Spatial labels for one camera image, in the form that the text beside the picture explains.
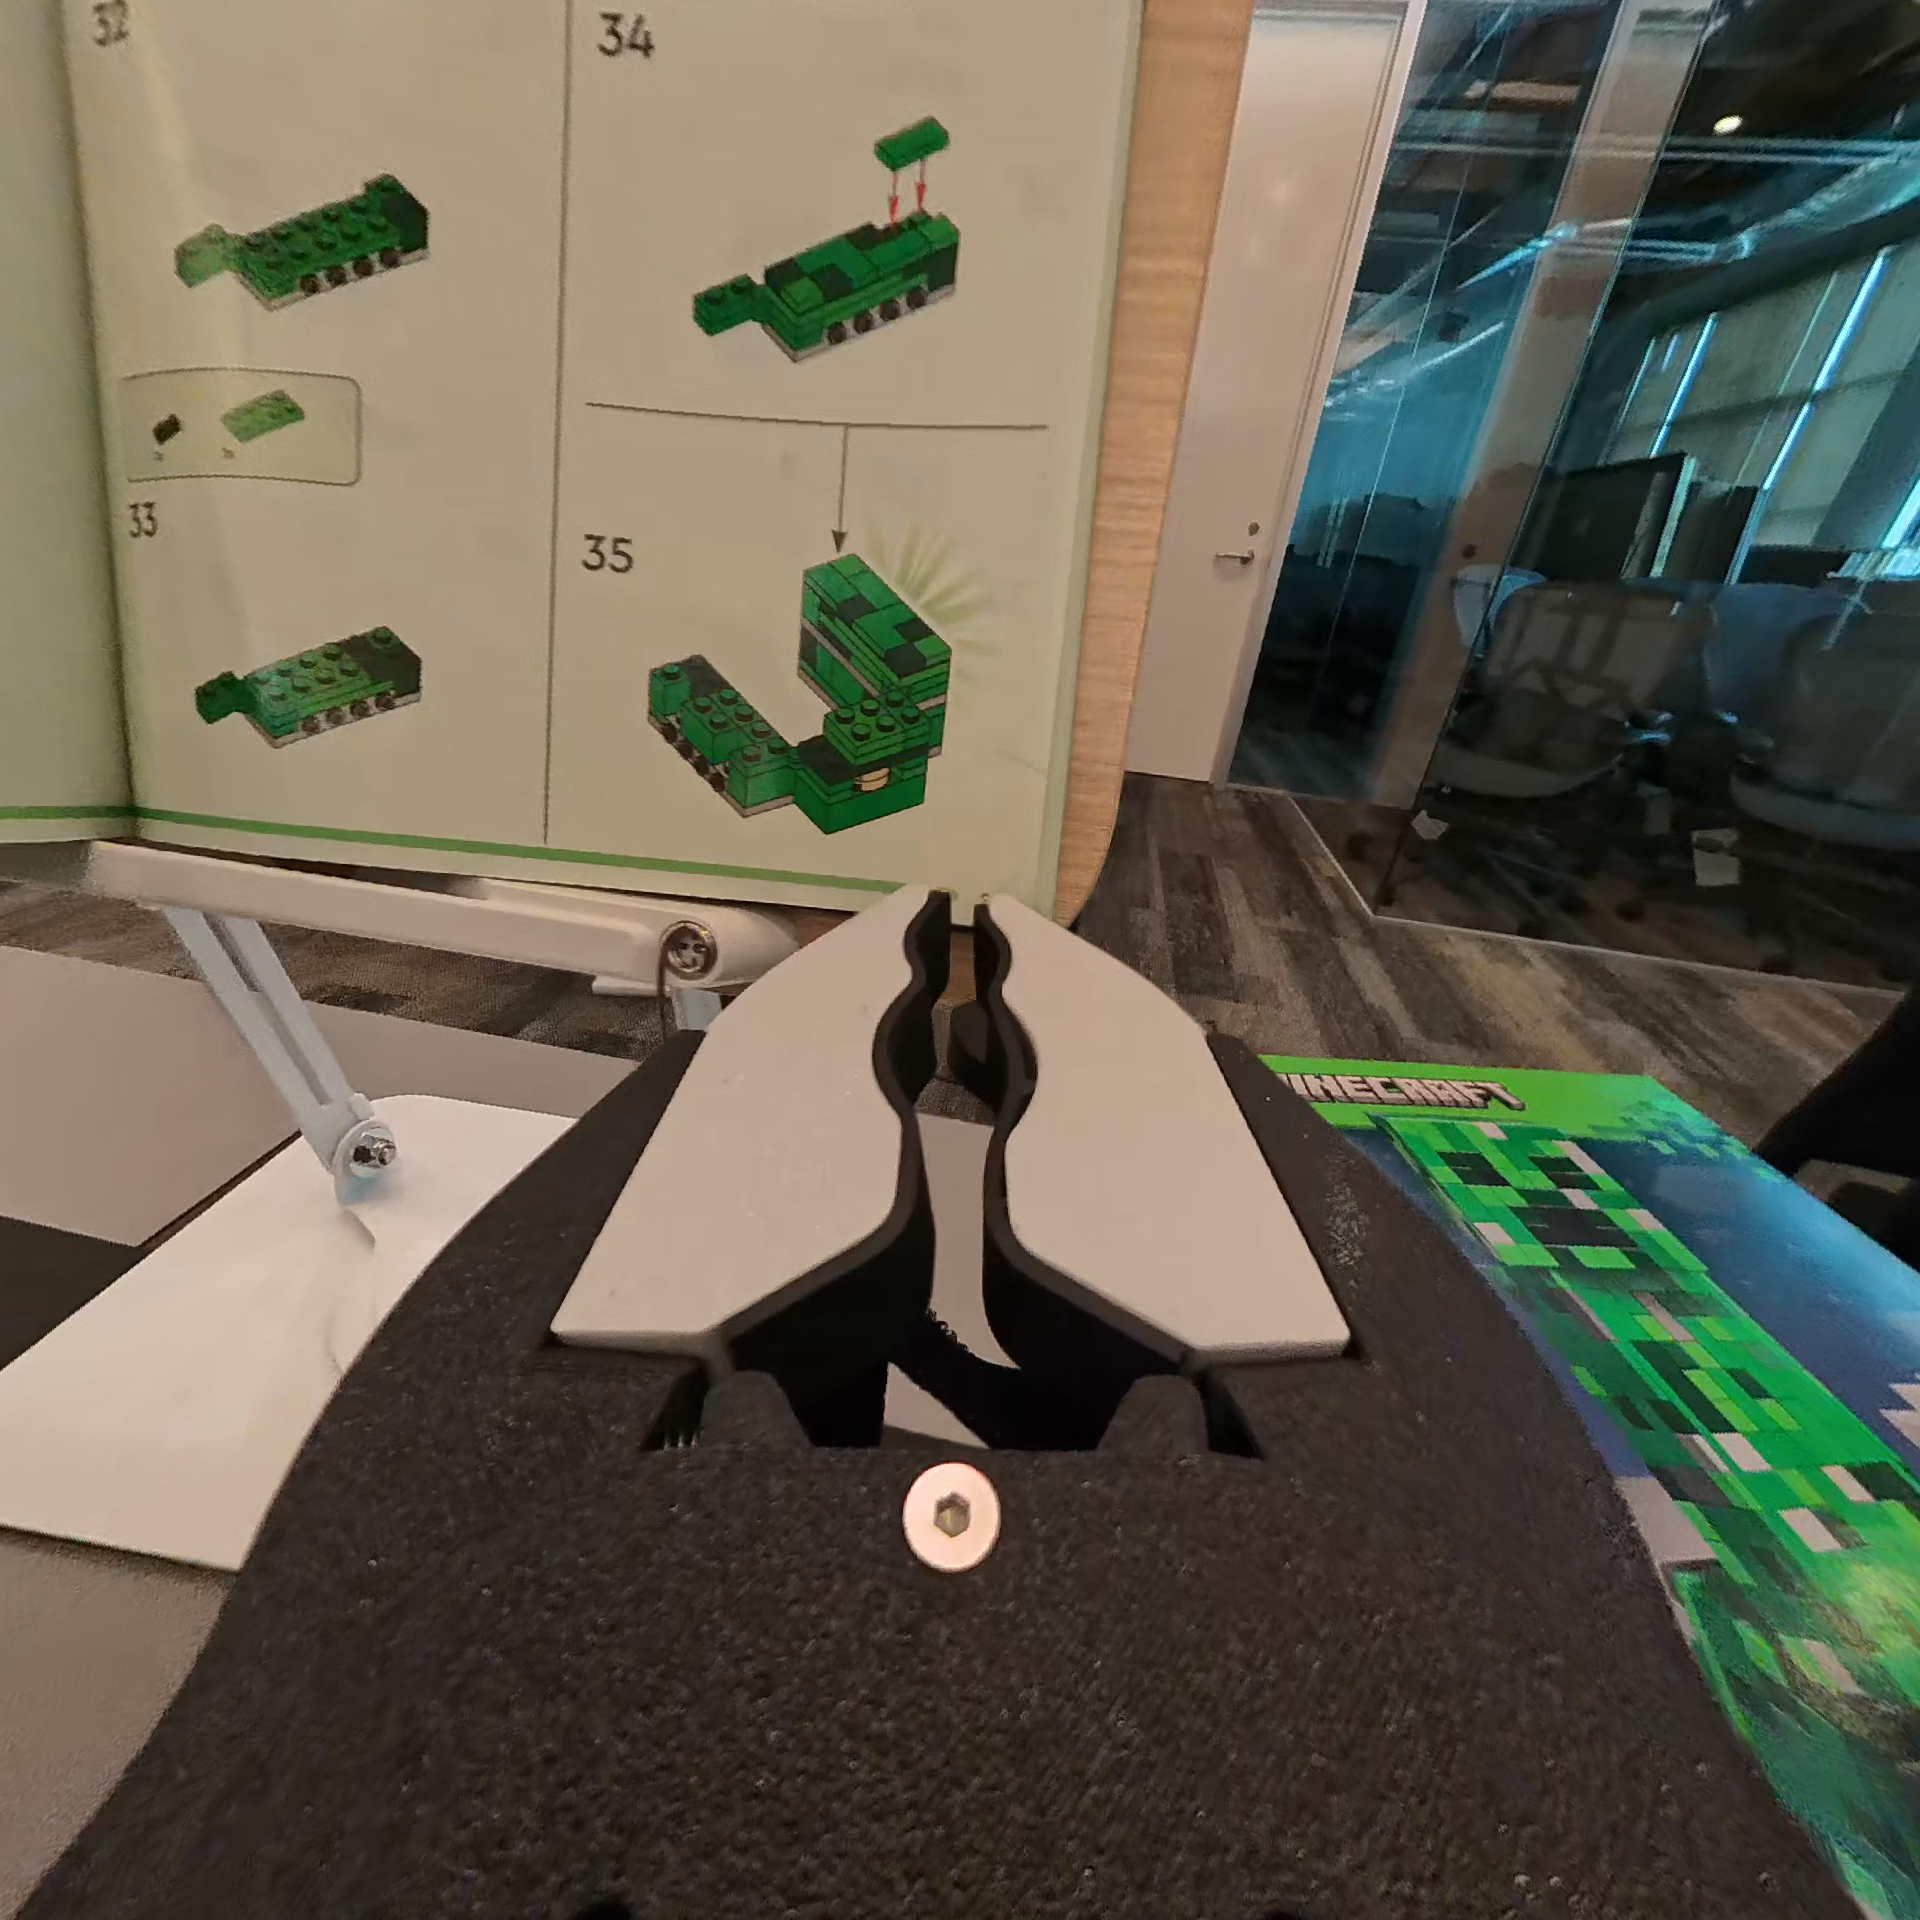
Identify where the book stand with white base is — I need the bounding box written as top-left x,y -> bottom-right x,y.
0,0 -> 1255,1574

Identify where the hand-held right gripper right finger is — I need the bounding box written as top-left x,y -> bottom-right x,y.
973,893 -> 1356,1452

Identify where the white door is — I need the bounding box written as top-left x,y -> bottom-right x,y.
1124,0 -> 1421,786

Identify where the green brick instruction booklet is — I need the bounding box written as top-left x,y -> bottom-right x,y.
0,0 -> 1146,906

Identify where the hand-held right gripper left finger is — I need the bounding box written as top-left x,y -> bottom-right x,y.
552,883 -> 962,1452

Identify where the grey desk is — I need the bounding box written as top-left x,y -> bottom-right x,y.
0,943 -> 678,1920

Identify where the grey office chair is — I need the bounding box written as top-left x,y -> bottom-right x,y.
1722,596 -> 1920,906
1443,574 -> 1717,846

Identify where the green pixel print box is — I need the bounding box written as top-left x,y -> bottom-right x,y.
1261,1054 -> 1920,1920

